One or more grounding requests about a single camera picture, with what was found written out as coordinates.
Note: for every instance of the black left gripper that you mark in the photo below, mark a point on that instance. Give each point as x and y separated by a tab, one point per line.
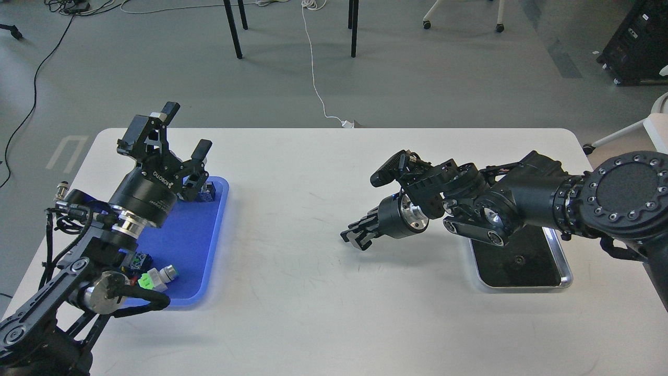
159	178

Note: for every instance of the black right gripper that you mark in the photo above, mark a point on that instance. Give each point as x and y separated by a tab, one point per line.
395	216

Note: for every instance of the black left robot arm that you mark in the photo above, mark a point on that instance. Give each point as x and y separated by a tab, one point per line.
89	243

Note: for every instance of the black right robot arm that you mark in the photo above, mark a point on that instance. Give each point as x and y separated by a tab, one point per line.
622	203

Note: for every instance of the green blue push button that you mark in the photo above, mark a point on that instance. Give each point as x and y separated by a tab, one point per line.
207	193

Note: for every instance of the blue plastic tray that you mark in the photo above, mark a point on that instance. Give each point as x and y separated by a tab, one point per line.
188	241

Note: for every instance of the black green contact block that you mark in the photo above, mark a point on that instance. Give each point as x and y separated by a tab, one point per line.
139	263

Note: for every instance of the white green push button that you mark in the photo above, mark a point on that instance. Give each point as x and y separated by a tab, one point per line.
157	280

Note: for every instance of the silver metal tray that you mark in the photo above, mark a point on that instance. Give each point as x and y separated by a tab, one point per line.
533	261

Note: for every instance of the white chair base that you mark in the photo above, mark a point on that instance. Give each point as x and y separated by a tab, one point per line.
446	14

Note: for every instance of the white chair at right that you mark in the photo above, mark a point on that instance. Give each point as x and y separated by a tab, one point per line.
650	133

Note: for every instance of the black equipment case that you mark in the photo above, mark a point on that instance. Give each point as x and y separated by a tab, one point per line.
637	50

